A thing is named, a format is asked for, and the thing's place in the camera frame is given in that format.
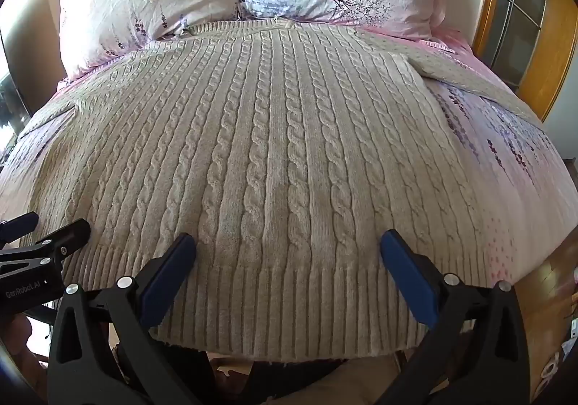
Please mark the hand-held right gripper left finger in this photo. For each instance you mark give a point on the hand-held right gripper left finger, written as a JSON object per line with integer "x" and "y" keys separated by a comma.
{"x": 169, "y": 281}

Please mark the dark furniture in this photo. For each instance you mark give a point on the dark furniture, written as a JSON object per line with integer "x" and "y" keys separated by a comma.
{"x": 9, "y": 107}

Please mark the person's left hand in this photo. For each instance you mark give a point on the person's left hand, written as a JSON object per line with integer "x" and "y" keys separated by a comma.
{"x": 22, "y": 341}

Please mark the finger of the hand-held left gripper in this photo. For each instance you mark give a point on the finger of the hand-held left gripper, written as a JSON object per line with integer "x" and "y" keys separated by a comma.
{"x": 67, "y": 235}
{"x": 18, "y": 224}

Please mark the wooden glass door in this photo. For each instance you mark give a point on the wooden glass door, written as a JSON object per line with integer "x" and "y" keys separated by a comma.
{"x": 560, "y": 71}

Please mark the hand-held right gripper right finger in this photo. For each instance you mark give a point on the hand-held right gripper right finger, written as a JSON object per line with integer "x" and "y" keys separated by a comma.
{"x": 406, "y": 281}

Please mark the pink floral bed sheet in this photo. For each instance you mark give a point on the pink floral bed sheet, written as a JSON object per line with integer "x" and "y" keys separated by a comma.
{"x": 496, "y": 152}

